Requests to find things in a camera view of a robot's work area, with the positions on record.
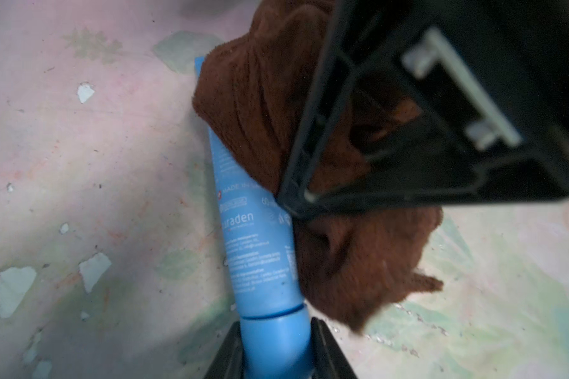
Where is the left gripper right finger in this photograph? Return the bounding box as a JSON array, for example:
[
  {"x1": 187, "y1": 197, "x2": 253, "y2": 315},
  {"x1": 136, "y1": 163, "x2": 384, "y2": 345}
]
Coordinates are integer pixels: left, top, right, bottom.
[{"x1": 311, "y1": 317, "x2": 357, "y2": 379}]

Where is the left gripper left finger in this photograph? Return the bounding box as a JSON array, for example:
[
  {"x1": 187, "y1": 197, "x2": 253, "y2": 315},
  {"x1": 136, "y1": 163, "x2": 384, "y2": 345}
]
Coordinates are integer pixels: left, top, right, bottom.
[{"x1": 204, "y1": 322, "x2": 244, "y2": 379}]

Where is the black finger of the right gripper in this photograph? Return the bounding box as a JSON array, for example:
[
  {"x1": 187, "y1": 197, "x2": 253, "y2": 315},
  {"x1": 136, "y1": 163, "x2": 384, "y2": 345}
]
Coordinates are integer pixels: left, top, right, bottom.
[{"x1": 278, "y1": 1, "x2": 569, "y2": 218}]

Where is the brown cloth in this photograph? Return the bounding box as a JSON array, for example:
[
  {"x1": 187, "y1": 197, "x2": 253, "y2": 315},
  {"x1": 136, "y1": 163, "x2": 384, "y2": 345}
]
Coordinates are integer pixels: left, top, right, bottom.
[{"x1": 192, "y1": 1, "x2": 444, "y2": 333}]

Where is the blue toothpaste tube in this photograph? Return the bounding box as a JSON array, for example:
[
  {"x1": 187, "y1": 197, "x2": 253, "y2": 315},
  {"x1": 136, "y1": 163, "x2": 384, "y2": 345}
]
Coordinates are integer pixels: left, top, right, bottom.
[{"x1": 193, "y1": 55, "x2": 315, "y2": 379}]

